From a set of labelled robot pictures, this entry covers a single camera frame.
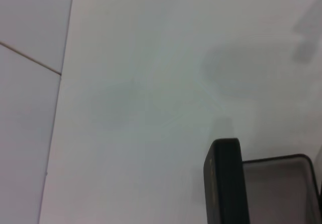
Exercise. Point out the black glasses case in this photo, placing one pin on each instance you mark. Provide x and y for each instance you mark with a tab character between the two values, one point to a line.
226	183

